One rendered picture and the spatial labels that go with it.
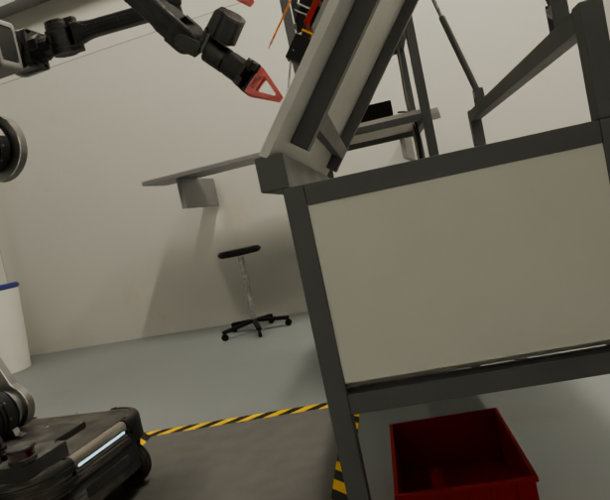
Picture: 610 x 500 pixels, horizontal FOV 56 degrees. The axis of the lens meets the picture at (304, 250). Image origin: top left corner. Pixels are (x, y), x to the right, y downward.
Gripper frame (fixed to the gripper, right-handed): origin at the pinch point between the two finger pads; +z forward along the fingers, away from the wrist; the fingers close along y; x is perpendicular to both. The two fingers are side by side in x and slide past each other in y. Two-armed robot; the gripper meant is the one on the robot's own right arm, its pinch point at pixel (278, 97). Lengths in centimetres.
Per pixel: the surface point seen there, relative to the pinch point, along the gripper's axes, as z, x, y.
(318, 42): 7.0, -10.3, -26.0
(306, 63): 7.4, -6.0, -26.0
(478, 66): 36, -114, 287
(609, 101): 54, -29, -26
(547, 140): 50, -18, -26
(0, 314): -160, 243, 284
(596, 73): 50, -32, -26
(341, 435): 52, 46, -25
